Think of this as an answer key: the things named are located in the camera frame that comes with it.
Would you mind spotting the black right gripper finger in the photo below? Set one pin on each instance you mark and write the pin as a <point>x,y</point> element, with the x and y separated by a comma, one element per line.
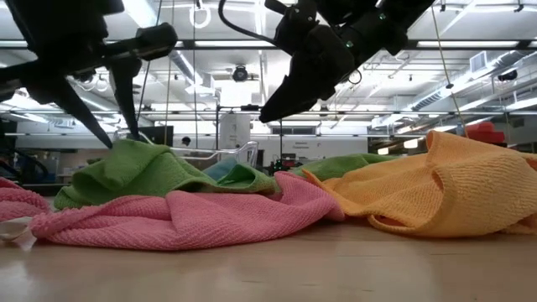
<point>293,96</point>

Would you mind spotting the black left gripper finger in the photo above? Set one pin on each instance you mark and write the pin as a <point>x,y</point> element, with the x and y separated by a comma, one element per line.
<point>75,105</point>
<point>125,92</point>

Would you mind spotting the green microfiber towel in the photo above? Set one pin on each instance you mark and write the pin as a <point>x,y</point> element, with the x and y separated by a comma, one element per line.
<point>138,172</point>
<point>335,165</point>

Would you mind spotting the blue microfiber towel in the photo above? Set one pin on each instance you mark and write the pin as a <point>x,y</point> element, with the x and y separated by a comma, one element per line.
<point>220,170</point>

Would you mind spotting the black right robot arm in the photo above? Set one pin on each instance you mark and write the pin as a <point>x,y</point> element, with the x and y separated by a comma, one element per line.
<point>377,21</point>

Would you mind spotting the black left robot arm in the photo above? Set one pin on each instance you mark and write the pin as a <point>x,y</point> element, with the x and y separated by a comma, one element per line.
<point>54,21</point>

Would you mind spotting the pink microfiber towel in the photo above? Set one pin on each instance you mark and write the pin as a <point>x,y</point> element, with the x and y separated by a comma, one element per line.
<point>21,201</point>
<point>189,222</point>

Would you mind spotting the orange microfiber towel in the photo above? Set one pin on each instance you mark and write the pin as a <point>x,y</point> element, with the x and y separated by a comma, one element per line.
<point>461,193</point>

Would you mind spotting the black computer monitor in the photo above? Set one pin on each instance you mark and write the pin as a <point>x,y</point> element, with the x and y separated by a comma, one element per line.
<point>161,135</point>

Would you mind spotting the black ceiling spotlight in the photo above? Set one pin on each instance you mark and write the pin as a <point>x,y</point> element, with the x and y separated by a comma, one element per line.
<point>240,74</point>

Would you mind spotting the black and red machine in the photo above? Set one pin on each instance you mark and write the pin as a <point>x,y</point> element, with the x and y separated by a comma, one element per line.
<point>285,163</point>

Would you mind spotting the white square column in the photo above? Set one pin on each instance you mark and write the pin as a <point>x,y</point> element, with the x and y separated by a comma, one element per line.
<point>235,134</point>

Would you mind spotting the clear plastic bin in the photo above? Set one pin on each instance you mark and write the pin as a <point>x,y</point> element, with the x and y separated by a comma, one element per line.
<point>251,155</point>

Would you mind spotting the person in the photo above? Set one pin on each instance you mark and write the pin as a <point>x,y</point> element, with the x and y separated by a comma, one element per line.
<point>186,141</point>

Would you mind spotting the long black ceiling beam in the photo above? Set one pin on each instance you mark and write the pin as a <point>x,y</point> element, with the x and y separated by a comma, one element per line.
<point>235,44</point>

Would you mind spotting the white ceiling air vent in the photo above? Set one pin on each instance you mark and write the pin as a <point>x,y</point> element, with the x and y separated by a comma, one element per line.
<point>478,61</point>

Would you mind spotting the black ceiling speaker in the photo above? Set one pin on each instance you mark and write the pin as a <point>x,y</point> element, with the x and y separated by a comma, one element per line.
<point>507,76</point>

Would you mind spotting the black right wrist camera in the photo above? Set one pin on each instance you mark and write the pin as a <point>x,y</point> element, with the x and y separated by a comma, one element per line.
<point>298,21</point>

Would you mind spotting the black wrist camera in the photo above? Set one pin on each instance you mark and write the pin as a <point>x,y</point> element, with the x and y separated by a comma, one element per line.
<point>298,21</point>
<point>159,40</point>

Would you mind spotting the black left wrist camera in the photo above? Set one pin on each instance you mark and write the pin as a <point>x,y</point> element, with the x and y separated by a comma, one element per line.
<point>159,40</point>

